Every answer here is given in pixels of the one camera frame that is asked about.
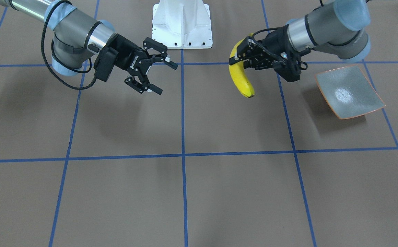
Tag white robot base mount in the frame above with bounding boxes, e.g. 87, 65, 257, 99
152, 0, 213, 49

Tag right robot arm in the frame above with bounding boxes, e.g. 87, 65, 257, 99
0, 0, 178, 94

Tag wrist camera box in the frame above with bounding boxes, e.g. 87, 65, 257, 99
273, 51, 308, 83
94, 47, 118, 82

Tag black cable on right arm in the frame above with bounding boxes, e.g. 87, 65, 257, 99
41, 0, 98, 91

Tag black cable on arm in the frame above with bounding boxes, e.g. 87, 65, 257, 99
252, 27, 311, 69
41, 0, 98, 91

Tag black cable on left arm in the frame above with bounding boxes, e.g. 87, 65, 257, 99
252, 27, 311, 69

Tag grey square plate orange rim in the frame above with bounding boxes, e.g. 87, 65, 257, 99
315, 65, 385, 119

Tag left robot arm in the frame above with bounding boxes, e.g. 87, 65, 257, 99
229, 0, 371, 74

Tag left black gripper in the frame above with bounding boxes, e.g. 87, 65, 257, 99
229, 26, 297, 70

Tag yellow banana dark tip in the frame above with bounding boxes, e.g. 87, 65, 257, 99
229, 39, 255, 98

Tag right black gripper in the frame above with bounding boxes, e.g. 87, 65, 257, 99
109, 33, 178, 95

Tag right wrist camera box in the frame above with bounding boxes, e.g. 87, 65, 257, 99
94, 47, 118, 82

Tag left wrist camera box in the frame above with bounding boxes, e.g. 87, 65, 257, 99
273, 51, 308, 83

